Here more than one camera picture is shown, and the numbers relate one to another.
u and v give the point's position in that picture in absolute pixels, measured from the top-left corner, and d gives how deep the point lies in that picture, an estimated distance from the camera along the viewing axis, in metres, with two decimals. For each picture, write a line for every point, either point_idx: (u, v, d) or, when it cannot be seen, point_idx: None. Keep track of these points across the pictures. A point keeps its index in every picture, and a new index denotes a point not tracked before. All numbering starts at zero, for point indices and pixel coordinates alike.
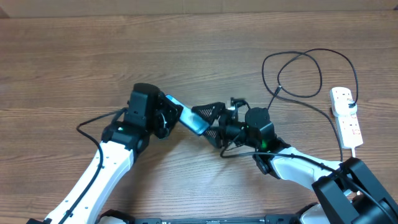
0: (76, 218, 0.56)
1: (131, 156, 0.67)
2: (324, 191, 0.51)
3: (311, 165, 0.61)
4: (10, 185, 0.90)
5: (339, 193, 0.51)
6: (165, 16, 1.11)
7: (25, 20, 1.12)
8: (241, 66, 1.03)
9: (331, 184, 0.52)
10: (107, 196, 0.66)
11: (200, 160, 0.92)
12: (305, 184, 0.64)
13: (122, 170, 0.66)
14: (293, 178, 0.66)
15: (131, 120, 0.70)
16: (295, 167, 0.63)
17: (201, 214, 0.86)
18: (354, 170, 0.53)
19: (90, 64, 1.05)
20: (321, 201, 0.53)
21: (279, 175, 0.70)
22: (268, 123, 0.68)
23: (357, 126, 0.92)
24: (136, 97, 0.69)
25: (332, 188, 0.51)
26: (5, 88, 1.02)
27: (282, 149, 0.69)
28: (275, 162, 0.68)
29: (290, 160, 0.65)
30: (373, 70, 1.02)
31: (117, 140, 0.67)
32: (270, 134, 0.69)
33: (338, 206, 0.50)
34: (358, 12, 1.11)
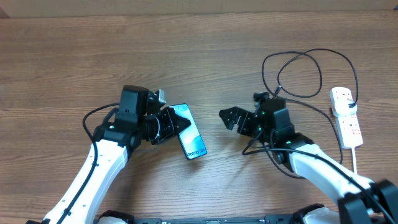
0: (75, 216, 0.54)
1: (124, 153, 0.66)
2: (350, 210, 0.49)
3: (337, 175, 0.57)
4: (10, 185, 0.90)
5: (364, 215, 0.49)
6: (165, 16, 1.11)
7: (25, 20, 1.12)
8: (241, 66, 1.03)
9: (357, 204, 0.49)
10: (104, 195, 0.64)
11: (200, 160, 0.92)
12: (323, 188, 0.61)
13: (116, 167, 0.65)
14: (310, 177, 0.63)
15: (122, 118, 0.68)
16: (318, 170, 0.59)
17: (201, 214, 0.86)
18: (385, 192, 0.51)
19: (90, 64, 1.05)
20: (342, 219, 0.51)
21: (293, 170, 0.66)
22: (283, 108, 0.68)
23: (357, 126, 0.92)
24: (126, 95, 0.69)
25: (358, 208, 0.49)
26: (5, 88, 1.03)
27: (303, 144, 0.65)
28: (295, 157, 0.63)
29: (312, 160, 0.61)
30: (373, 70, 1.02)
31: (109, 138, 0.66)
32: (286, 122, 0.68)
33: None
34: (358, 12, 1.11)
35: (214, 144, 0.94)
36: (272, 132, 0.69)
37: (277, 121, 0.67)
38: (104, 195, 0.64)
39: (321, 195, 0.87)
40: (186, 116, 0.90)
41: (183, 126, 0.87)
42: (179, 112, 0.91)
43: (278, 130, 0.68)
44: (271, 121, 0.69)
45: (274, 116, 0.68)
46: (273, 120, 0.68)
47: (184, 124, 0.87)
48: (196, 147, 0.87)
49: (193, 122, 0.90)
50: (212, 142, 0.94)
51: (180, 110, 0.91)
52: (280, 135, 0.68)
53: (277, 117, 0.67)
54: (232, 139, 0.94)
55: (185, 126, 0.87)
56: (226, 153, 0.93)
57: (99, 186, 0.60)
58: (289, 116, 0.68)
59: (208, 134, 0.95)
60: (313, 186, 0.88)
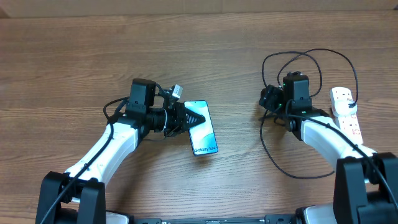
0: (92, 172, 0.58)
1: (135, 135, 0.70)
2: (347, 170, 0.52)
3: (343, 142, 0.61)
4: (10, 185, 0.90)
5: (361, 178, 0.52)
6: (165, 16, 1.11)
7: (25, 20, 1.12)
8: (241, 66, 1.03)
9: (357, 165, 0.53)
10: (117, 165, 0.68)
11: (200, 161, 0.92)
12: (326, 155, 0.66)
13: (128, 145, 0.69)
14: (316, 145, 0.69)
15: (132, 109, 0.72)
16: (324, 134, 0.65)
17: (201, 214, 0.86)
18: (386, 163, 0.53)
19: (90, 64, 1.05)
20: (337, 177, 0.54)
21: (303, 137, 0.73)
22: (304, 80, 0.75)
23: (357, 126, 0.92)
24: (135, 88, 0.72)
25: (356, 169, 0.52)
26: (5, 88, 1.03)
27: (318, 116, 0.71)
28: (306, 124, 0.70)
29: (323, 128, 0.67)
30: (373, 70, 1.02)
31: (117, 126, 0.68)
32: (305, 93, 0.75)
33: (353, 187, 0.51)
34: (358, 12, 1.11)
35: None
36: (288, 102, 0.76)
37: (296, 90, 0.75)
38: (117, 165, 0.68)
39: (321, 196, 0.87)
40: (202, 112, 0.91)
41: (196, 121, 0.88)
42: (194, 108, 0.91)
43: (295, 101, 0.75)
44: (290, 92, 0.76)
45: (293, 86, 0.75)
46: (292, 90, 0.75)
47: (196, 119, 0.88)
48: (205, 144, 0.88)
49: (207, 119, 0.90)
50: None
51: (197, 106, 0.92)
52: (296, 105, 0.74)
53: (295, 86, 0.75)
54: (233, 139, 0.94)
55: (198, 122, 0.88)
56: (226, 153, 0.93)
57: (115, 154, 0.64)
58: (308, 89, 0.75)
59: None
60: (313, 186, 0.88)
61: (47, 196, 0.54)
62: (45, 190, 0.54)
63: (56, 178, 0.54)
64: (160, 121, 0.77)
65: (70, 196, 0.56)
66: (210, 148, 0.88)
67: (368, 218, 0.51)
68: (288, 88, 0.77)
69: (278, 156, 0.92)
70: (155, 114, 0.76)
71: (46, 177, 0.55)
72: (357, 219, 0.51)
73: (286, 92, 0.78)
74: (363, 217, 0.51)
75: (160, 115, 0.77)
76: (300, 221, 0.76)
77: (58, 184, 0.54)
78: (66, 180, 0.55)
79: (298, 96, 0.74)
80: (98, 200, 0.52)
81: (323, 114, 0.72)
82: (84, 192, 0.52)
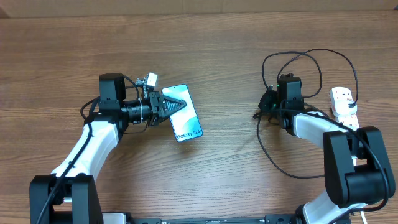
0: (79, 169, 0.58)
1: (115, 130, 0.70)
2: (333, 141, 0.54)
3: (331, 124, 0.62)
4: (10, 185, 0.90)
5: (346, 147, 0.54)
6: (165, 16, 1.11)
7: (25, 20, 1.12)
8: (241, 66, 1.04)
9: (342, 135, 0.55)
10: (101, 162, 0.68)
11: (199, 161, 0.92)
12: (318, 140, 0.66)
13: (110, 140, 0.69)
14: (309, 137, 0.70)
15: (106, 106, 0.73)
16: (313, 122, 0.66)
17: (201, 214, 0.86)
18: (369, 134, 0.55)
19: (90, 64, 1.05)
20: (326, 151, 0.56)
21: (296, 131, 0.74)
22: (297, 82, 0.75)
23: (357, 126, 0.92)
24: (103, 84, 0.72)
25: (342, 140, 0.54)
26: (5, 88, 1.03)
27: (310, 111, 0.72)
28: (298, 117, 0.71)
29: (311, 117, 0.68)
30: (373, 70, 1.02)
31: (99, 122, 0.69)
32: (297, 93, 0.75)
33: (340, 157, 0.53)
34: (357, 12, 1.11)
35: (214, 144, 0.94)
36: (282, 103, 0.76)
37: (290, 90, 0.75)
38: (101, 162, 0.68)
39: None
40: (181, 97, 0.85)
41: (177, 106, 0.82)
42: (173, 94, 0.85)
43: (288, 101, 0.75)
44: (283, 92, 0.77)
45: (286, 86, 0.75)
46: (285, 90, 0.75)
47: (176, 106, 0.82)
48: (189, 128, 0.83)
49: (188, 103, 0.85)
50: (212, 142, 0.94)
51: (176, 91, 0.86)
52: (289, 104, 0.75)
53: (288, 87, 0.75)
54: (233, 140, 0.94)
55: (180, 107, 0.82)
56: (226, 153, 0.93)
57: (97, 150, 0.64)
58: (300, 89, 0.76)
59: (207, 134, 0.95)
60: (313, 186, 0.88)
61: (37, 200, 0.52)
62: (33, 196, 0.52)
63: (45, 182, 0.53)
64: (135, 113, 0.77)
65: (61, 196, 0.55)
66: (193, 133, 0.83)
67: (357, 186, 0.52)
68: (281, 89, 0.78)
69: (278, 157, 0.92)
70: (129, 107, 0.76)
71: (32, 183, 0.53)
72: (346, 188, 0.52)
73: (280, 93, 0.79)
74: (352, 186, 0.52)
75: (134, 107, 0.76)
76: (300, 220, 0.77)
77: (46, 186, 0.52)
78: (53, 181, 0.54)
79: (290, 96, 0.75)
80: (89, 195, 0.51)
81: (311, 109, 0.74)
82: (74, 190, 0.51)
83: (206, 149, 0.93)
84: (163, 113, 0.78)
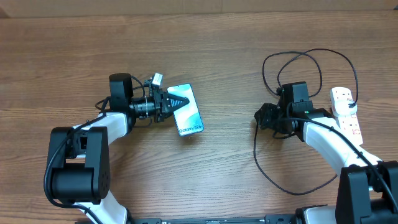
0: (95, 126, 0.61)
1: (125, 119, 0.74)
2: (351, 179, 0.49)
3: (347, 149, 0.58)
4: (11, 185, 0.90)
5: (365, 188, 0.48)
6: (165, 16, 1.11)
7: (24, 20, 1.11)
8: (241, 66, 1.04)
9: (361, 174, 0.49)
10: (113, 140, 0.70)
11: (200, 160, 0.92)
12: (328, 157, 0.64)
13: (120, 122, 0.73)
14: (319, 147, 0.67)
15: (115, 104, 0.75)
16: (326, 139, 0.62)
17: (201, 214, 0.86)
18: (392, 173, 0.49)
19: (90, 64, 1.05)
20: (341, 185, 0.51)
21: (305, 137, 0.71)
22: (303, 85, 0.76)
23: (357, 126, 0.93)
24: (113, 85, 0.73)
25: (361, 179, 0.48)
26: (5, 88, 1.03)
27: (321, 117, 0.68)
28: (311, 126, 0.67)
29: (326, 130, 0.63)
30: (373, 70, 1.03)
31: (115, 113, 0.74)
32: (304, 94, 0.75)
33: (357, 197, 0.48)
34: (358, 12, 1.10)
35: (214, 144, 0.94)
36: (289, 105, 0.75)
37: (296, 92, 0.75)
38: (112, 139, 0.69)
39: (321, 196, 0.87)
40: (185, 95, 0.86)
41: (181, 104, 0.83)
42: (177, 93, 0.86)
43: (296, 103, 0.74)
44: (290, 95, 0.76)
45: (293, 88, 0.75)
46: (292, 93, 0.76)
47: (181, 102, 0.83)
48: (190, 124, 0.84)
49: (191, 100, 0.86)
50: (212, 142, 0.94)
51: (180, 90, 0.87)
52: (297, 106, 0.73)
53: (295, 89, 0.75)
54: (233, 139, 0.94)
55: (183, 104, 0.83)
56: (226, 153, 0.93)
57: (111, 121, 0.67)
58: (307, 91, 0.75)
59: (207, 134, 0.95)
60: (313, 186, 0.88)
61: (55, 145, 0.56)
62: (53, 141, 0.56)
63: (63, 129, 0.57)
64: (140, 110, 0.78)
65: (74, 150, 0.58)
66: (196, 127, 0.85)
67: None
68: (288, 92, 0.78)
69: (278, 157, 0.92)
70: (136, 104, 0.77)
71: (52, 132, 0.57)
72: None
73: (286, 96, 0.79)
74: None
75: (140, 104, 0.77)
76: (300, 220, 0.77)
77: (64, 132, 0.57)
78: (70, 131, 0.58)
79: (298, 98, 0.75)
80: (103, 142, 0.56)
81: (326, 114, 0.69)
82: (88, 136, 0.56)
83: (206, 149, 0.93)
84: (166, 109, 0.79)
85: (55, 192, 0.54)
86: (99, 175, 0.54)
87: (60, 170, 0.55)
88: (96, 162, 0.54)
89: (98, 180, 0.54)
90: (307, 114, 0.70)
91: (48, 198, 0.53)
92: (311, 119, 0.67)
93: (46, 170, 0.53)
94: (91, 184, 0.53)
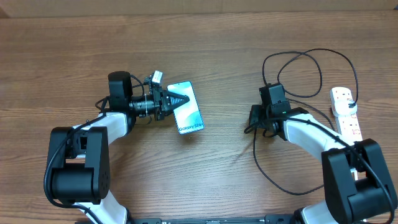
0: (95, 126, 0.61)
1: (125, 119, 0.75)
2: (333, 162, 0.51)
3: (325, 135, 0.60)
4: (11, 185, 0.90)
5: (347, 168, 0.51)
6: (165, 16, 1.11)
7: (24, 20, 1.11)
8: (241, 66, 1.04)
9: (341, 155, 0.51)
10: (113, 140, 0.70)
11: (199, 160, 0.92)
12: (312, 151, 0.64)
13: (120, 122, 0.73)
14: (302, 144, 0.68)
15: (115, 104, 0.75)
16: (306, 131, 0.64)
17: (201, 214, 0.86)
18: (369, 150, 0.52)
19: (90, 64, 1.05)
20: (324, 170, 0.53)
21: (287, 137, 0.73)
22: (278, 86, 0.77)
23: (357, 126, 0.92)
24: (112, 86, 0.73)
25: (341, 160, 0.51)
26: (5, 88, 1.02)
27: (299, 114, 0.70)
28: (290, 124, 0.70)
29: (305, 125, 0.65)
30: (373, 70, 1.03)
31: (115, 113, 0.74)
32: (281, 96, 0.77)
33: (341, 178, 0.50)
34: (358, 12, 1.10)
35: (214, 144, 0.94)
36: (268, 108, 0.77)
37: (272, 94, 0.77)
38: (112, 139, 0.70)
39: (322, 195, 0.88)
40: (186, 93, 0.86)
41: (181, 102, 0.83)
42: (176, 91, 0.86)
43: (273, 105, 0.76)
44: (267, 98, 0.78)
45: (269, 92, 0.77)
46: (268, 96, 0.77)
47: (181, 101, 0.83)
48: (190, 122, 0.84)
49: (191, 98, 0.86)
50: (212, 142, 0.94)
51: (181, 88, 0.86)
52: (275, 108, 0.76)
53: (270, 93, 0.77)
54: (232, 139, 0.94)
55: (183, 102, 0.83)
56: (226, 153, 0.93)
57: (111, 122, 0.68)
58: (283, 91, 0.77)
59: (208, 134, 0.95)
60: (313, 186, 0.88)
61: (56, 146, 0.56)
62: (53, 142, 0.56)
63: (62, 130, 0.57)
64: (140, 107, 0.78)
65: (74, 152, 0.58)
66: (197, 126, 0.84)
67: (360, 205, 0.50)
68: (265, 94, 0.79)
69: (278, 156, 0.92)
70: (135, 102, 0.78)
71: (52, 132, 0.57)
72: (349, 210, 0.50)
73: (264, 99, 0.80)
74: (355, 206, 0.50)
75: (140, 102, 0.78)
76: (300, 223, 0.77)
77: (65, 133, 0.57)
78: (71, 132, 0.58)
79: (275, 99, 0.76)
80: (102, 142, 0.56)
81: (303, 111, 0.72)
82: (88, 137, 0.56)
83: (206, 149, 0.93)
84: (166, 107, 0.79)
85: (55, 192, 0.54)
86: (99, 175, 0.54)
87: (60, 170, 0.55)
88: (96, 163, 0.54)
89: (98, 180, 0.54)
90: (285, 114, 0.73)
91: (48, 198, 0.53)
92: (290, 117, 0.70)
93: (46, 170, 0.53)
94: (90, 184, 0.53)
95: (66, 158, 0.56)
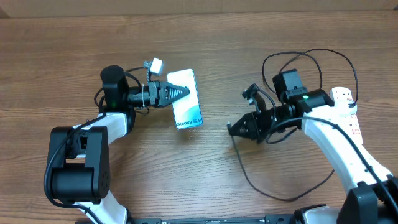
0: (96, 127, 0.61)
1: (125, 119, 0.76)
2: (363, 205, 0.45)
3: (353, 158, 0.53)
4: (11, 185, 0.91)
5: (375, 209, 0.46)
6: (166, 16, 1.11)
7: (25, 20, 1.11)
8: (241, 66, 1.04)
9: (370, 194, 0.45)
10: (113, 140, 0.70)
11: (200, 160, 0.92)
12: (330, 158, 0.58)
13: (119, 121, 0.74)
14: (319, 144, 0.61)
15: (112, 103, 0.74)
16: (331, 140, 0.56)
17: (201, 214, 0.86)
18: None
19: (90, 64, 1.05)
20: (349, 203, 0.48)
21: (303, 127, 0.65)
22: (292, 71, 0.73)
23: (357, 126, 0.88)
24: (107, 89, 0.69)
25: (372, 203, 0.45)
26: (5, 88, 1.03)
27: (321, 103, 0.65)
28: (311, 122, 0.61)
29: (330, 129, 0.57)
30: (373, 70, 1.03)
31: (115, 113, 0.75)
32: (297, 82, 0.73)
33: (367, 219, 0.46)
34: (358, 12, 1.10)
35: (214, 144, 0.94)
36: (283, 95, 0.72)
37: (288, 80, 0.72)
38: (113, 138, 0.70)
39: (322, 195, 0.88)
40: (186, 84, 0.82)
41: (181, 94, 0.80)
42: (176, 82, 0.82)
43: (290, 91, 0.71)
44: (282, 85, 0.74)
45: (284, 78, 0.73)
46: (284, 82, 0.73)
47: (180, 93, 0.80)
48: (189, 117, 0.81)
49: (192, 89, 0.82)
50: (212, 142, 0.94)
51: (181, 77, 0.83)
52: (292, 93, 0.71)
53: (286, 79, 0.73)
54: (232, 139, 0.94)
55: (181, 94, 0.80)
56: (226, 153, 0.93)
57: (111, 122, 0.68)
58: (300, 79, 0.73)
59: (208, 134, 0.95)
60: (313, 186, 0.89)
61: (56, 146, 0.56)
62: (53, 142, 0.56)
63: (63, 130, 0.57)
64: (137, 101, 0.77)
65: (75, 151, 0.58)
66: (196, 121, 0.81)
67: None
68: (279, 82, 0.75)
69: (278, 156, 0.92)
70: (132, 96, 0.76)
71: (52, 130, 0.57)
72: None
73: (278, 88, 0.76)
74: None
75: (136, 94, 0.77)
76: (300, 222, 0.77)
77: (65, 133, 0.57)
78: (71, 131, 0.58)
79: (291, 85, 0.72)
80: (103, 142, 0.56)
81: (326, 100, 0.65)
82: (88, 136, 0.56)
83: (206, 149, 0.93)
84: (163, 101, 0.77)
85: (55, 192, 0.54)
86: (99, 175, 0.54)
87: (60, 170, 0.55)
88: (96, 162, 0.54)
89: (98, 180, 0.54)
90: (306, 100, 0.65)
91: (48, 198, 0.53)
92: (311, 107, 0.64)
93: (47, 170, 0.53)
94: (90, 183, 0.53)
95: (66, 158, 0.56)
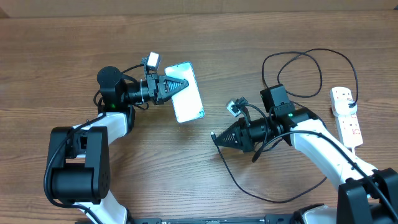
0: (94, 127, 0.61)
1: (125, 119, 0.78)
2: (350, 197, 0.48)
3: (339, 159, 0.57)
4: (11, 185, 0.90)
5: (365, 201, 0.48)
6: (166, 16, 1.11)
7: (25, 20, 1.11)
8: (241, 66, 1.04)
9: (358, 188, 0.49)
10: (113, 140, 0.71)
11: (200, 160, 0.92)
12: (323, 168, 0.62)
13: (119, 121, 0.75)
14: (311, 156, 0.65)
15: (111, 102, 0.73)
16: (318, 148, 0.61)
17: (201, 214, 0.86)
18: (388, 182, 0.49)
19: (90, 64, 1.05)
20: (340, 201, 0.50)
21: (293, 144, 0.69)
22: (279, 87, 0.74)
23: (357, 126, 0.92)
24: (104, 91, 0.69)
25: (359, 195, 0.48)
26: (5, 88, 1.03)
27: (306, 119, 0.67)
28: (297, 135, 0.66)
29: (314, 137, 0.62)
30: (373, 70, 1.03)
31: (115, 113, 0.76)
32: (283, 97, 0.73)
33: (358, 213, 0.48)
34: (358, 12, 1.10)
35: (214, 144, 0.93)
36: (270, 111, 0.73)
37: (274, 96, 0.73)
38: (112, 137, 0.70)
39: (322, 195, 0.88)
40: (184, 77, 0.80)
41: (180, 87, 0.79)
42: (175, 74, 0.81)
43: (277, 107, 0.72)
44: (269, 101, 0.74)
45: (270, 94, 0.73)
46: (271, 98, 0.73)
47: (179, 85, 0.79)
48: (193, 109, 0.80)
49: (191, 82, 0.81)
50: (212, 142, 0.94)
51: (180, 70, 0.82)
52: (279, 111, 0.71)
53: (272, 94, 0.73)
54: None
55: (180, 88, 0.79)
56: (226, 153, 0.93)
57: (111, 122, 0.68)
58: (285, 93, 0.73)
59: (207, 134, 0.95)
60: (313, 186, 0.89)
61: (56, 146, 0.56)
62: (53, 142, 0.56)
63: (63, 130, 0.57)
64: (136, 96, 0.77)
65: (75, 152, 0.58)
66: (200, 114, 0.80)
67: None
68: (266, 97, 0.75)
69: (278, 156, 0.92)
70: (131, 94, 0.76)
71: (53, 131, 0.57)
72: None
73: (265, 103, 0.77)
74: None
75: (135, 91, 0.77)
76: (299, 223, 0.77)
77: (65, 133, 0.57)
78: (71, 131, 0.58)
79: (277, 101, 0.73)
80: (103, 142, 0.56)
81: (311, 116, 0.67)
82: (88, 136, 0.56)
83: (206, 149, 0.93)
84: (163, 94, 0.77)
85: (55, 192, 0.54)
86: (99, 175, 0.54)
87: (60, 170, 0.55)
88: (96, 163, 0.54)
89: (98, 180, 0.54)
90: (291, 117, 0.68)
91: (48, 198, 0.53)
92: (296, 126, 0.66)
93: (46, 170, 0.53)
94: (90, 183, 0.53)
95: (65, 158, 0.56)
